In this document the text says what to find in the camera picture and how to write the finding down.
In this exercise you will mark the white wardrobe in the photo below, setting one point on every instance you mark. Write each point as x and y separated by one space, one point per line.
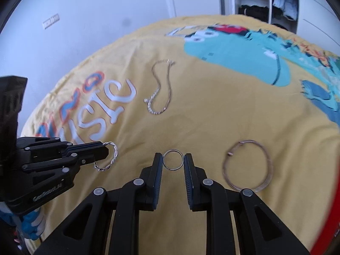
316 13

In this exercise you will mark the folded black clothes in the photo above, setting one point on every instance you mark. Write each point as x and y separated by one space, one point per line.
252 10

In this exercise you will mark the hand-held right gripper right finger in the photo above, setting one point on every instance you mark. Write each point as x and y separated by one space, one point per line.
189 174

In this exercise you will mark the red jewelry box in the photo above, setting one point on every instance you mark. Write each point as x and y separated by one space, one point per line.
328 240

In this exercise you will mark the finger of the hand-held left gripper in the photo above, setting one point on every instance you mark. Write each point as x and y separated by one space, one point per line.
90 158
87 147

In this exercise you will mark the wall switch panel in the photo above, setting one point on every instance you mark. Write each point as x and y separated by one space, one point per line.
51 21

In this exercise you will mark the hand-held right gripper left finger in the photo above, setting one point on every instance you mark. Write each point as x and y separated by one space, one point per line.
158 171

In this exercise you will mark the yellow printed blanket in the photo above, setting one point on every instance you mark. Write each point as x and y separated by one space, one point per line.
212 111

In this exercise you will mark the thin metal bangle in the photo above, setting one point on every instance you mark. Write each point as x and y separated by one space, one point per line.
270 170

